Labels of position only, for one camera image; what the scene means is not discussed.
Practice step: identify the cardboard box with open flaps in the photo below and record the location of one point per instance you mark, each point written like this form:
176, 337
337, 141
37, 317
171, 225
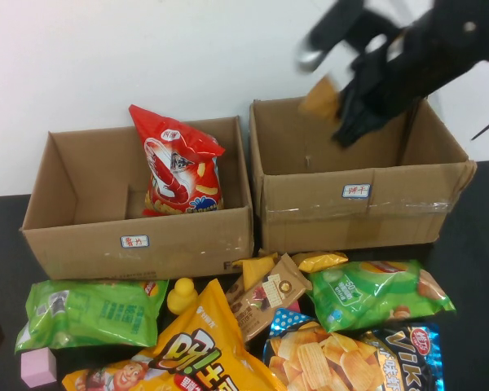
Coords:
179, 248

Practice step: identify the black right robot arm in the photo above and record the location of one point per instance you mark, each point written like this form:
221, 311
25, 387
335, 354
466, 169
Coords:
472, 36

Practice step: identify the large yellow snack bag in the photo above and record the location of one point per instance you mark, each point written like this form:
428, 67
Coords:
212, 326

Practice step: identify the small golden brown snack packet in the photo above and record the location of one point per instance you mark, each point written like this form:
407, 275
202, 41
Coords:
320, 99

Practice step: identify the yellow rubber duck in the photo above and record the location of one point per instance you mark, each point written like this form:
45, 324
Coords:
182, 295

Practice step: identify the small pink packet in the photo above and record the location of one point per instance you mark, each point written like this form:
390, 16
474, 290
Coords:
294, 306

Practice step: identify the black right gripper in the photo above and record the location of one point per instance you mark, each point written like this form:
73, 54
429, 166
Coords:
395, 77

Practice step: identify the blue black ridged chips bag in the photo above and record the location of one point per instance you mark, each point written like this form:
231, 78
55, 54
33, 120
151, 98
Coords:
403, 358

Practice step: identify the small yellow snack packet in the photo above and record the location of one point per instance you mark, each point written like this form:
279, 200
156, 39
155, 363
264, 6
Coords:
318, 260
252, 269

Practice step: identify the green chips bag barcode side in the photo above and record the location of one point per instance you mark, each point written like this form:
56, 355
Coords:
98, 313

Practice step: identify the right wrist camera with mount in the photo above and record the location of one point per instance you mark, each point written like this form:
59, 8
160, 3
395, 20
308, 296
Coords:
334, 20

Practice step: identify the cardboard box with clear tape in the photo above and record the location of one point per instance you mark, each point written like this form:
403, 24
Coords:
309, 228

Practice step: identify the green potato chips bag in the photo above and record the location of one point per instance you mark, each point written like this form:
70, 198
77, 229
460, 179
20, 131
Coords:
371, 293

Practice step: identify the brown biscuit packet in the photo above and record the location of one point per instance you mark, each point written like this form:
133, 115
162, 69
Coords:
265, 297

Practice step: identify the red prawn cracker bag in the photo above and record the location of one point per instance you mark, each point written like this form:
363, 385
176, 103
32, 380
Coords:
175, 179

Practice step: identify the pink cube block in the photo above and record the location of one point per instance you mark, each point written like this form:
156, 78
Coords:
38, 366

